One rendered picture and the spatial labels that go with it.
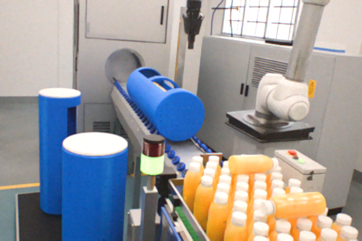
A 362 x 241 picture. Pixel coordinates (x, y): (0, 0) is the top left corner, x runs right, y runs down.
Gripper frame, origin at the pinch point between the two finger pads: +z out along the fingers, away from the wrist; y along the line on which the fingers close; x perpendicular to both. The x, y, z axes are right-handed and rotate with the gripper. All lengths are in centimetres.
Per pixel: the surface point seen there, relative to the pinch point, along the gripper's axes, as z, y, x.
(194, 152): 56, -10, 2
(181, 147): 56, -1, 2
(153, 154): 24, -53, 76
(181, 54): 18, 74, -79
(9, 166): 149, 228, 1
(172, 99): 29.7, 4.1, 6.3
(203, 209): 49, -56, 54
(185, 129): 46.5, -0.4, -0.9
